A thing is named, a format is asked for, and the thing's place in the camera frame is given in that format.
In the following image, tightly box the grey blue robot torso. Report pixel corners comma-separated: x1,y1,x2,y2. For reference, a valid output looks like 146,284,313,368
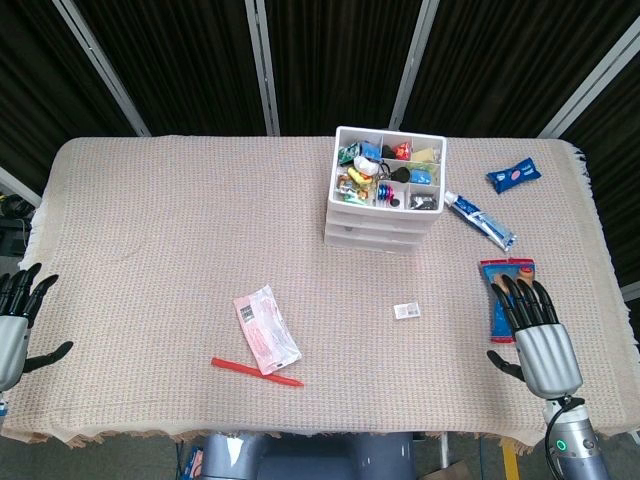
199,432,416,480

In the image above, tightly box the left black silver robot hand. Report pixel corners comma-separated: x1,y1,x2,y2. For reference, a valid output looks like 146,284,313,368
0,262,75,394

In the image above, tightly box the brown cardboard piece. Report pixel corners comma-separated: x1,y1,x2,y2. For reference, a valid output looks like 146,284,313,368
424,459,471,480

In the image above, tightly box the red pen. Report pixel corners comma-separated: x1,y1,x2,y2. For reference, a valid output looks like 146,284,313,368
210,356,305,388

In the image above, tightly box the clear plastic drawer organizer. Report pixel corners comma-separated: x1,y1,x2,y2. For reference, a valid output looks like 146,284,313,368
323,125,448,255

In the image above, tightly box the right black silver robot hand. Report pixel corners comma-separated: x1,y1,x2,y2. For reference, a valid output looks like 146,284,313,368
486,273,585,400

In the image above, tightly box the pink white plastic packet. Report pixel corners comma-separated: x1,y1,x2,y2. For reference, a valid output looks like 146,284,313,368
232,284,303,376

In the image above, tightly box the blue white toothpaste tube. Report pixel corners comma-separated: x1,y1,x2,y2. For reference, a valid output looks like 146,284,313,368
443,189,517,253

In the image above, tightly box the grey aluminium frame post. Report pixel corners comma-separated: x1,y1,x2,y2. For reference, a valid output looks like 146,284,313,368
388,0,441,131
244,0,281,136
52,0,151,137
0,164,44,207
538,0,640,139

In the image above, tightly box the beige woven tablecloth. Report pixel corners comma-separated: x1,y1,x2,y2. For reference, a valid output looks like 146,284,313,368
0,134,640,459

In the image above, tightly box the foil wrapped candy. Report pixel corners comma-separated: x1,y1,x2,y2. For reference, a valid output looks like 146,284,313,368
337,177,372,204

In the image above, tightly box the red blue snack packet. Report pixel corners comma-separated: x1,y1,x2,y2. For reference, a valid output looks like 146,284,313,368
479,257,537,345

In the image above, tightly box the clear plastic drawer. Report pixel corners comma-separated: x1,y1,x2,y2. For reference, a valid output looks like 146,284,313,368
324,224,432,245
326,212,441,234
323,235,425,255

